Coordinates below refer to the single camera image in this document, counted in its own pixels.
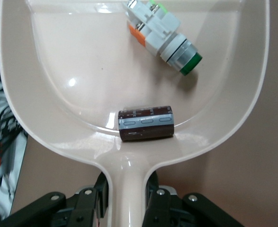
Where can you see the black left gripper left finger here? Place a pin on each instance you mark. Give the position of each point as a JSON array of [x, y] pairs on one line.
[[58, 210]]

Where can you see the beige plastic dustpan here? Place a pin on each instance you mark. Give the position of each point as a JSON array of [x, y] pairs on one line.
[[93, 71]]

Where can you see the dark cylindrical capacitor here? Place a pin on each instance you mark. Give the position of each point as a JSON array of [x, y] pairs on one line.
[[146, 125]]

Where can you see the brown table mat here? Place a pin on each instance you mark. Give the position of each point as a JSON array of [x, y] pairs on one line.
[[259, 177]]

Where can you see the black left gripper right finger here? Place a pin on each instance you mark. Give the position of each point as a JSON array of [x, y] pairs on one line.
[[172, 210]]

